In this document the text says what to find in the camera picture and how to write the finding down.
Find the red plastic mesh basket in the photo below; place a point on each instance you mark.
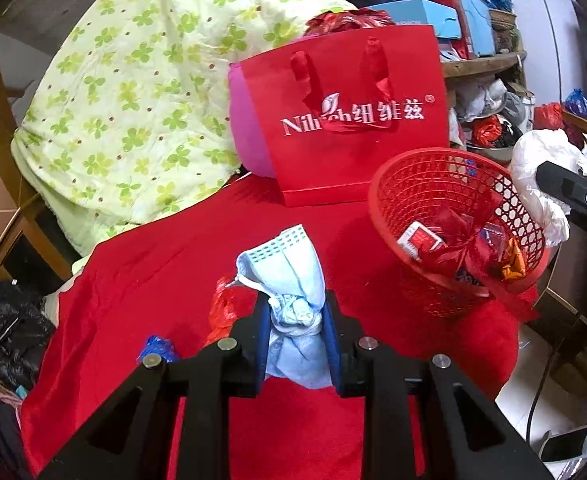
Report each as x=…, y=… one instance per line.
x=414, y=185

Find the wooden cabinet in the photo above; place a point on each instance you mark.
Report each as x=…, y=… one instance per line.
x=27, y=254

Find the green clover quilt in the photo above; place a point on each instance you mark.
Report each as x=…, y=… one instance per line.
x=130, y=121

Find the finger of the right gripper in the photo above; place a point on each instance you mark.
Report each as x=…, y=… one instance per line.
x=563, y=185

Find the white plastic bag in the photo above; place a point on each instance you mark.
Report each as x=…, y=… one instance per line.
x=540, y=162

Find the blue medicine box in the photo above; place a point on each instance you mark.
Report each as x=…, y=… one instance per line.
x=495, y=236

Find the red fleece blanket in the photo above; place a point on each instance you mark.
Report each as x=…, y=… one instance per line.
x=159, y=280

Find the wooden shelf table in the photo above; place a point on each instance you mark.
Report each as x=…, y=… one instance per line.
x=482, y=66

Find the blue plastic bag ball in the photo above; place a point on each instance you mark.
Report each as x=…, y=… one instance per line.
x=157, y=345

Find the red paper gift bag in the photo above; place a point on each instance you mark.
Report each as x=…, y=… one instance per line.
x=332, y=109

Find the orange snack wrapper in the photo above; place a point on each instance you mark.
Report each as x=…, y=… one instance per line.
x=513, y=264

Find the light blue mask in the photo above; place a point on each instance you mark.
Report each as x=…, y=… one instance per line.
x=288, y=271

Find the light blue shoe box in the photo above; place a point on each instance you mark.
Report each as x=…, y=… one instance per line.
x=443, y=19

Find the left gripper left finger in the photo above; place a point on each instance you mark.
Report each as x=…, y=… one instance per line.
x=252, y=333

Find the black puffer jacket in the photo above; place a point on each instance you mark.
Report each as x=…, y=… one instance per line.
x=24, y=335

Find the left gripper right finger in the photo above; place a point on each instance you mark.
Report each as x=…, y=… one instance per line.
x=340, y=334

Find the metal basin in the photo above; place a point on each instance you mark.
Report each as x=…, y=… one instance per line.
x=491, y=143

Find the red white medicine box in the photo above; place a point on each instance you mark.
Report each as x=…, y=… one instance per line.
x=417, y=239

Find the dark red plastic bag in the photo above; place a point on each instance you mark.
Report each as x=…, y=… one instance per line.
x=329, y=22

